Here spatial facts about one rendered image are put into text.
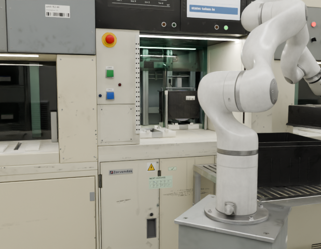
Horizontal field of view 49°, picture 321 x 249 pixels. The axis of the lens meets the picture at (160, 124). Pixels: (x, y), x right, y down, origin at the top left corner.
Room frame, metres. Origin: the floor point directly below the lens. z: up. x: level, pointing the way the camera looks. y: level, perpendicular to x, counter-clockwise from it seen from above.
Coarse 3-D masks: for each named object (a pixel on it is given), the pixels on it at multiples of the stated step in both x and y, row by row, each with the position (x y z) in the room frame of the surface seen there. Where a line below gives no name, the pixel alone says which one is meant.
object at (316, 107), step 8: (320, 104) 1.84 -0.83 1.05; (288, 112) 1.76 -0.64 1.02; (296, 112) 1.71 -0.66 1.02; (304, 112) 1.66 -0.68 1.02; (312, 112) 1.62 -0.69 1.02; (320, 112) 1.58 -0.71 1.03; (288, 120) 1.75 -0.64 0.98; (296, 120) 1.71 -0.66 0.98; (304, 120) 1.66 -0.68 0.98; (312, 120) 1.62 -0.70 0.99; (320, 120) 1.58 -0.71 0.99; (320, 128) 1.57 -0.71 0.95
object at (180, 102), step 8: (176, 80) 2.36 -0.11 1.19; (160, 96) 2.40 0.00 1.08; (168, 96) 2.24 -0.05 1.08; (176, 96) 2.26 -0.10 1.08; (184, 96) 2.28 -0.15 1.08; (192, 96) 2.29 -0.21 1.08; (160, 104) 2.40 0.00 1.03; (168, 104) 2.24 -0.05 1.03; (176, 104) 2.26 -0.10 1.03; (184, 104) 2.27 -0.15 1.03; (192, 104) 2.29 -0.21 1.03; (160, 112) 2.40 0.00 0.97; (168, 112) 2.24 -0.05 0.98; (176, 112) 2.26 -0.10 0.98; (184, 112) 2.28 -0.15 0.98; (192, 112) 2.29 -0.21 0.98; (160, 120) 2.44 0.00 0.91
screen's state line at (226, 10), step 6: (192, 6) 1.73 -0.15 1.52; (198, 6) 1.74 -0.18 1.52; (204, 6) 1.75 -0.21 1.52; (210, 6) 1.76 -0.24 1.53; (216, 6) 1.77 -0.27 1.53; (204, 12) 1.75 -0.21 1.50; (210, 12) 1.76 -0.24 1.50; (216, 12) 1.77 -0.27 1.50; (222, 12) 1.78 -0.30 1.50; (228, 12) 1.79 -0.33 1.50; (234, 12) 1.80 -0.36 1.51
